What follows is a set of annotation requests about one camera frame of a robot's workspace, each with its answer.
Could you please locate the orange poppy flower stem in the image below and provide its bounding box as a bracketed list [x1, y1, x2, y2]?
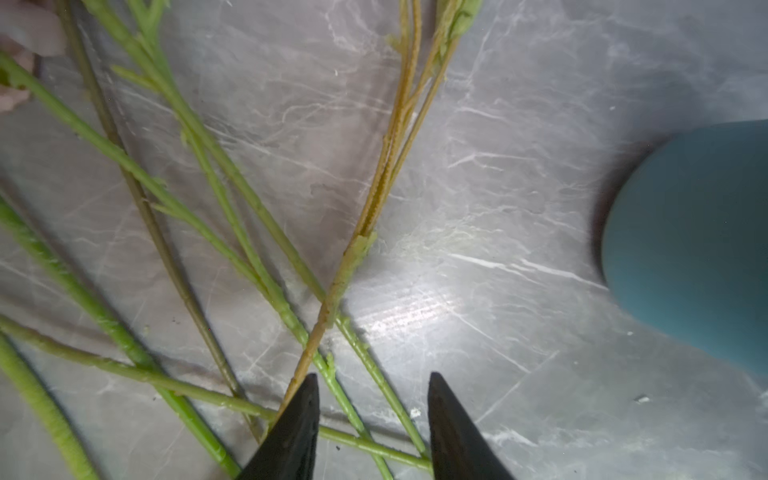
[278, 0, 483, 414]

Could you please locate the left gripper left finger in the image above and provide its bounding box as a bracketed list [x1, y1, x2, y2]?
[236, 374, 320, 480]

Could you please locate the white flower stem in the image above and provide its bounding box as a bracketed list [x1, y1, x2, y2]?
[1, 200, 241, 479]

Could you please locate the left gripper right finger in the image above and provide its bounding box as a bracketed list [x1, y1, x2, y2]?
[428, 372, 514, 480]

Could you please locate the pink carnation flower bunch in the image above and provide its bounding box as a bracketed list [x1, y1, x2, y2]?
[1, 1, 433, 474]

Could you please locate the teal cylindrical vase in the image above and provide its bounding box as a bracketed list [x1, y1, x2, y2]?
[601, 120, 767, 375]

